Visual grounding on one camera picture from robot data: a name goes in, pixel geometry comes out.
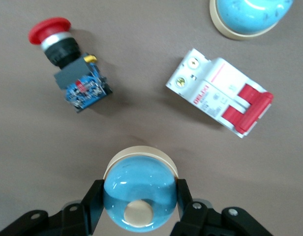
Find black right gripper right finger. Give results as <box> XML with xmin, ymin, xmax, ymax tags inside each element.
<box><xmin>169</xmin><ymin>178</ymin><xmax>275</xmax><ymax>236</ymax></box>

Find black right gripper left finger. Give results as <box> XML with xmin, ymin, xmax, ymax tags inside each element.
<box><xmin>0</xmin><ymin>179</ymin><xmax>105</xmax><ymax>236</ymax></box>

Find light blue call bell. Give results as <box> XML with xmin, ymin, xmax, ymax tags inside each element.
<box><xmin>102</xmin><ymin>145</ymin><xmax>180</xmax><ymax>234</ymax></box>
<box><xmin>209</xmin><ymin>0</ymin><xmax>295</xmax><ymax>41</ymax></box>

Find white red circuit breaker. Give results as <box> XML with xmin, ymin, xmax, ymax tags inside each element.
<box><xmin>165</xmin><ymin>48</ymin><xmax>274</xmax><ymax>139</ymax></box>

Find red mushroom push button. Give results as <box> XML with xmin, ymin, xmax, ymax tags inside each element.
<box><xmin>28</xmin><ymin>16</ymin><xmax>113</xmax><ymax>114</ymax></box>

